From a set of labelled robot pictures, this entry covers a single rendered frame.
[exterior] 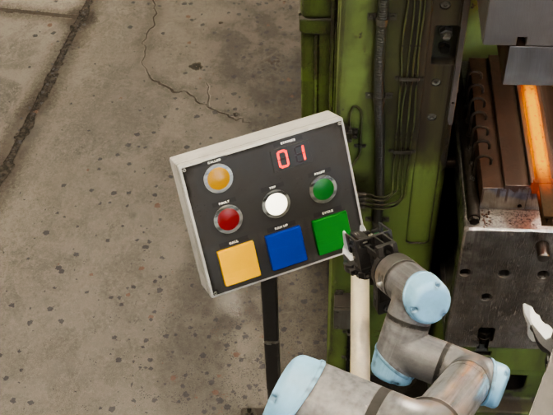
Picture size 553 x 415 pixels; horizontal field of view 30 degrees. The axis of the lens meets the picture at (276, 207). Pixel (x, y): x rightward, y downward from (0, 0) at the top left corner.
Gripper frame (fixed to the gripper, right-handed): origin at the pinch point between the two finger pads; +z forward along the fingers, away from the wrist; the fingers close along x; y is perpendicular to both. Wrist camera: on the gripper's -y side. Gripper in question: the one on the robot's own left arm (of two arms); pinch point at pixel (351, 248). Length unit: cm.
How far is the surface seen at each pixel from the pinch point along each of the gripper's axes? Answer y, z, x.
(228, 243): 4.7, 10.4, 21.1
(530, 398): -78, 44, -56
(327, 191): 8.8, 10.0, -0.8
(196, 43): 6, 221, -27
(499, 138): 4, 21, -45
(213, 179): 18.1, 10.0, 21.0
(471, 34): 22, 49, -56
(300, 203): 8.0, 10.4, 5.1
